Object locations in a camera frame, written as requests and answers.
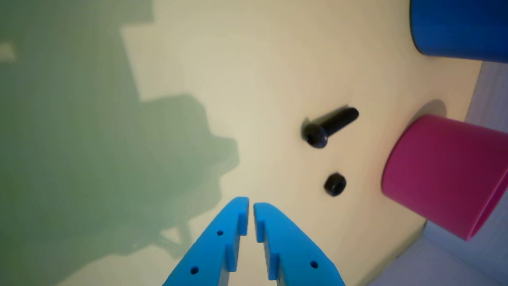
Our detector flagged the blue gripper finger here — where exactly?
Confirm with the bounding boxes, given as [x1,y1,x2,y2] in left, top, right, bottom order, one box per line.
[162,196,250,286]
[253,202,346,286]

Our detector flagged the black bolt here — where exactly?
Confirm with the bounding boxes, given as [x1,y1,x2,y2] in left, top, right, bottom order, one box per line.
[302,107,360,149]

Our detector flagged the black hex nut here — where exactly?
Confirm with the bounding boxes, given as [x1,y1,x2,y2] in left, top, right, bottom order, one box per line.
[324,172,347,197]

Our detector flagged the pink plastic cup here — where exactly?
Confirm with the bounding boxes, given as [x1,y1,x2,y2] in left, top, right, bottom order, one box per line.
[381,114,508,242]

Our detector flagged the blue plastic cup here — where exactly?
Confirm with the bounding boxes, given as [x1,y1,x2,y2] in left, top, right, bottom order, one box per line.
[410,0,508,63]

